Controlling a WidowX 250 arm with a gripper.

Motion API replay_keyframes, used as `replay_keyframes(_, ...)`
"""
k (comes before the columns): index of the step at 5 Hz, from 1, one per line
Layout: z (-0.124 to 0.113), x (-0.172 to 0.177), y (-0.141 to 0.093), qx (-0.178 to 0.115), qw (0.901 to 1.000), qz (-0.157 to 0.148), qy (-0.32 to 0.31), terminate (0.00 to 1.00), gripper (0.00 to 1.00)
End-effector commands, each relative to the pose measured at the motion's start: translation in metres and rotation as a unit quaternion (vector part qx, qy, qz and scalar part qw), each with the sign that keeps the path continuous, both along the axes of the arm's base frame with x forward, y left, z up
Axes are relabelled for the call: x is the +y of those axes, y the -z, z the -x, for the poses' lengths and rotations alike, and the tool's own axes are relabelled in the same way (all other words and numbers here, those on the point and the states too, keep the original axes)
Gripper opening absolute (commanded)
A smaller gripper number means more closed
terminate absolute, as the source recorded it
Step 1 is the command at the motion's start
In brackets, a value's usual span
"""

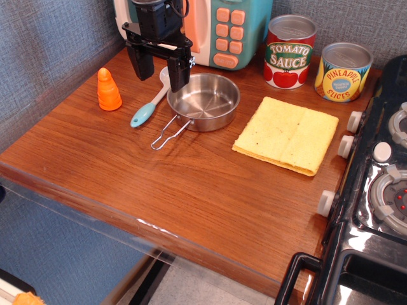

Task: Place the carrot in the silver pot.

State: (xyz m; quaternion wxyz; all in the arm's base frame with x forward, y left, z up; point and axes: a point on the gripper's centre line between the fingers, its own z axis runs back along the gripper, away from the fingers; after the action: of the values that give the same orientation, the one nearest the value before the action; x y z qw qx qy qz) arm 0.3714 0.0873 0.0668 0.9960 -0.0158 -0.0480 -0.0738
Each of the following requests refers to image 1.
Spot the white stove knob middle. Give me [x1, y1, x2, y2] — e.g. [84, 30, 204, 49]
[338, 135, 354, 159]

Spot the white stove knob top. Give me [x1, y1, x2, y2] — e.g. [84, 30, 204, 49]
[347, 111, 363, 133]

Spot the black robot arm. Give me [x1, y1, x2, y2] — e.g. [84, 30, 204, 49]
[122, 1, 195, 92]

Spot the orange toy carrot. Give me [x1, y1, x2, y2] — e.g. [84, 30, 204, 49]
[97, 67, 122, 111]

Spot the yellow folded cloth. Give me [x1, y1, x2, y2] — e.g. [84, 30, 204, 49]
[232, 97, 339, 177]

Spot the teal and white spoon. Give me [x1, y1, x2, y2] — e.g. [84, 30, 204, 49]
[130, 67, 170, 128]

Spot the silver metal pot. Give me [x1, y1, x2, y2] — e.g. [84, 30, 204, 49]
[151, 73, 241, 151]

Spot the white stove knob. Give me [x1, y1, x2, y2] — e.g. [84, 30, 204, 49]
[347, 111, 363, 133]
[317, 190, 336, 217]
[338, 135, 354, 159]

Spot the white stove knob bottom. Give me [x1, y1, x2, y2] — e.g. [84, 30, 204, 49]
[317, 190, 336, 217]

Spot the pineapple slices can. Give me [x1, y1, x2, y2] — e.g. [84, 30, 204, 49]
[314, 42, 373, 103]

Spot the tomato sauce can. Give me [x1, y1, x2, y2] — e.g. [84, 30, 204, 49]
[263, 15, 317, 89]

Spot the teal toy microwave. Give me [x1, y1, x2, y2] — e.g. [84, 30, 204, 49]
[114, 1, 273, 71]

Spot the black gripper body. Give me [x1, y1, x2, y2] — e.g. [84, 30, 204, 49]
[122, 1, 193, 59]

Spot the orange object bottom corner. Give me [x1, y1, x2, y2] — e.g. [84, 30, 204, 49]
[12, 292, 45, 305]

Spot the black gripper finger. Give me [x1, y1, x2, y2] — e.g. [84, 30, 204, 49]
[126, 41, 155, 81]
[167, 54, 192, 92]

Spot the black toy stove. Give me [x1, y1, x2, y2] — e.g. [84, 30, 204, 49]
[275, 55, 406, 304]

